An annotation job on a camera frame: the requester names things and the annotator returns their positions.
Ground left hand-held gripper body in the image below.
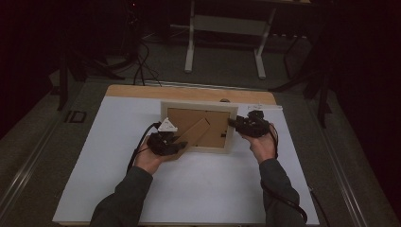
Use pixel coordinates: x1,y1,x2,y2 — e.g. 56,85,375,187
147,116,182,157

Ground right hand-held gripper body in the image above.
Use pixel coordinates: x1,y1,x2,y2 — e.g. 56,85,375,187
239,103,284,139

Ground wooden picture frame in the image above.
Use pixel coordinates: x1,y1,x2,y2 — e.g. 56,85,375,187
159,99,240,163

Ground person's left hand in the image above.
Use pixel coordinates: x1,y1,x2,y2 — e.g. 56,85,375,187
133,135,187,176

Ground person's right hand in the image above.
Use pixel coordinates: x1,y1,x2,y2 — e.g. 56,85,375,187
240,131,279,166

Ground white table sheet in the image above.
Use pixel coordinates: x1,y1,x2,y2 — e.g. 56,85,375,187
51,96,321,226

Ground black stand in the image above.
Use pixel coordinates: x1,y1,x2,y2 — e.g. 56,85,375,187
56,29,126,112
270,29,335,130

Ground floor socket plate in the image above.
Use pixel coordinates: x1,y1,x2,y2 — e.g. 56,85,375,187
63,110,88,124

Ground left hand-held gripper cable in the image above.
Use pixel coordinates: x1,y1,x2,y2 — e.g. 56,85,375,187
125,121,163,175

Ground black floor cables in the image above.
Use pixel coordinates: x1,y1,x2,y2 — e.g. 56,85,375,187
131,40,164,87

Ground white metal desk frame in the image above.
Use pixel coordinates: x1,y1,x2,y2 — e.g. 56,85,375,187
183,0,279,80

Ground metal floor rail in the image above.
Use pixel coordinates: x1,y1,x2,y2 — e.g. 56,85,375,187
0,103,81,218
310,100,371,227

